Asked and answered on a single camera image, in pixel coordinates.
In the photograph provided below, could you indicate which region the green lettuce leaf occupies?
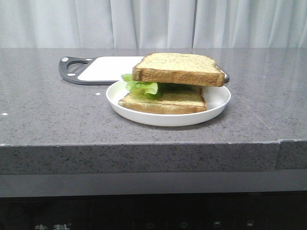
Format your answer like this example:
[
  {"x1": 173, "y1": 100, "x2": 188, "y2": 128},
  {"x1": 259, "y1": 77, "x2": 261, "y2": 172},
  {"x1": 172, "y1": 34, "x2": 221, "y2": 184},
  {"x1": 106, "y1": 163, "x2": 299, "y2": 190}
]
[{"x1": 121, "y1": 74, "x2": 158, "y2": 95}]

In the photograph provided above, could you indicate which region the bread slice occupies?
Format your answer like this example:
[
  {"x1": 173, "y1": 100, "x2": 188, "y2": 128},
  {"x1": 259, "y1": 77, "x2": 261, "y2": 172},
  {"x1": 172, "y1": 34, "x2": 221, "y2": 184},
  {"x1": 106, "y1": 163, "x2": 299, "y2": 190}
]
[
  {"x1": 132, "y1": 53, "x2": 225, "y2": 87},
  {"x1": 118, "y1": 86, "x2": 207, "y2": 115}
]

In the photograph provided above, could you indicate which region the white round plate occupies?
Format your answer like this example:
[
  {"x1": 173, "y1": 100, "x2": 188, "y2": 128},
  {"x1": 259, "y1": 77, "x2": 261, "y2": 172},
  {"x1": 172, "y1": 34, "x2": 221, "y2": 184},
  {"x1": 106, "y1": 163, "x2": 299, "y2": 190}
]
[{"x1": 106, "y1": 81, "x2": 231, "y2": 127}]

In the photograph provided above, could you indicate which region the white cutting board grey rim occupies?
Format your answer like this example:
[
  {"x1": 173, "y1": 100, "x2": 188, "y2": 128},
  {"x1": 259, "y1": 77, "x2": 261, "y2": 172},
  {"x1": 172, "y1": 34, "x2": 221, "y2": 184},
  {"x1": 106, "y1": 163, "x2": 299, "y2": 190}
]
[{"x1": 59, "y1": 57, "x2": 229, "y2": 85}]

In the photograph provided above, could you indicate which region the black appliance control panel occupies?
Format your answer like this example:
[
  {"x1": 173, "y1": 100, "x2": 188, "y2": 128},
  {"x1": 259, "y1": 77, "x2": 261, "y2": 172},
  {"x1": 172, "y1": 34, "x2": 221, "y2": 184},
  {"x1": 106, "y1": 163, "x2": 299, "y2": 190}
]
[{"x1": 0, "y1": 192, "x2": 307, "y2": 230}]

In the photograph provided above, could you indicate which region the white curtain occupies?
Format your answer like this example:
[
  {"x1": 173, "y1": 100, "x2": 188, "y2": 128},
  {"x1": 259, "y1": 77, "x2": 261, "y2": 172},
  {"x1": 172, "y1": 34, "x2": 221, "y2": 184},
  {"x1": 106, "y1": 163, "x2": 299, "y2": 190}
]
[{"x1": 0, "y1": 0, "x2": 307, "y2": 48}]

